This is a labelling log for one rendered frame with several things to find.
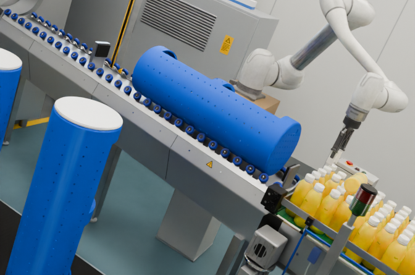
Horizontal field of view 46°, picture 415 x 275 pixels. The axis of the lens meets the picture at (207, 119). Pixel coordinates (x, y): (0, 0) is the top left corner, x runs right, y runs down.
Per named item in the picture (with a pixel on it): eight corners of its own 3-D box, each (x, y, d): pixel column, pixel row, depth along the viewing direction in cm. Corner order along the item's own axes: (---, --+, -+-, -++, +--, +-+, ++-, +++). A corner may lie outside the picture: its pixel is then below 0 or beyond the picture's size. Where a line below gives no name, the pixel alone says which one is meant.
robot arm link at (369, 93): (359, 109, 206) (380, 114, 213) (376, 76, 201) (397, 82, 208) (343, 99, 215) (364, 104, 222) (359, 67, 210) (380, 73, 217)
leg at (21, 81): (5, 141, 358) (25, 62, 338) (10, 144, 356) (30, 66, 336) (-2, 142, 353) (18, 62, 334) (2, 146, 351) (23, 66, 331)
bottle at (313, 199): (301, 219, 211) (320, 183, 205) (311, 230, 206) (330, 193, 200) (289, 219, 207) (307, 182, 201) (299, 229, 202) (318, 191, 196)
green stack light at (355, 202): (351, 204, 176) (357, 193, 174) (367, 214, 173) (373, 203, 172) (346, 208, 171) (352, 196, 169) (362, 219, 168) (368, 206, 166)
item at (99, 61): (99, 66, 292) (107, 42, 287) (104, 68, 291) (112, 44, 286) (87, 65, 284) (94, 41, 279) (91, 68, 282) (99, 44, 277)
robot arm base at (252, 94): (236, 82, 304) (239, 74, 302) (265, 97, 295) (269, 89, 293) (222, 84, 288) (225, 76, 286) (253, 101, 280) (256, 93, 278)
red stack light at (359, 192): (357, 193, 174) (362, 183, 173) (373, 202, 171) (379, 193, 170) (352, 196, 169) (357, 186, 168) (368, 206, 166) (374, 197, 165)
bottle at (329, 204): (310, 223, 211) (329, 187, 205) (325, 232, 208) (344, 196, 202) (306, 228, 205) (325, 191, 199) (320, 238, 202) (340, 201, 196)
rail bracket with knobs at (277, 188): (267, 201, 215) (276, 181, 211) (281, 210, 211) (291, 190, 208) (257, 206, 206) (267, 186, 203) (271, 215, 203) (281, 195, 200)
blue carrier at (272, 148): (155, 95, 280) (176, 50, 274) (281, 175, 240) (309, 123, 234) (123, 90, 255) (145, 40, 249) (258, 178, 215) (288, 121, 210)
